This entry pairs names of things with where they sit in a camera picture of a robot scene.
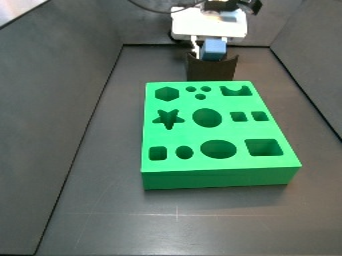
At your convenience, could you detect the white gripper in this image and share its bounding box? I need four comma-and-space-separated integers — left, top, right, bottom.
171, 7, 247, 59

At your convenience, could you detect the blue rectangular block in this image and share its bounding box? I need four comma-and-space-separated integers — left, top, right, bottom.
201, 38, 226, 61

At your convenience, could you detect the black curved fixture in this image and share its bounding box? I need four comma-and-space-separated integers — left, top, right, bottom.
186, 53, 239, 81

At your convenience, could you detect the green foam shape board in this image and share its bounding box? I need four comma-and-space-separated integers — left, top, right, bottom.
140, 81, 302, 190

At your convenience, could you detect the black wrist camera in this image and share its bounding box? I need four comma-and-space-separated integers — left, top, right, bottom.
203, 0, 263, 15

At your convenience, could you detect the black cable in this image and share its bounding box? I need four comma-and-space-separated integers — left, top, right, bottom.
127, 0, 211, 15

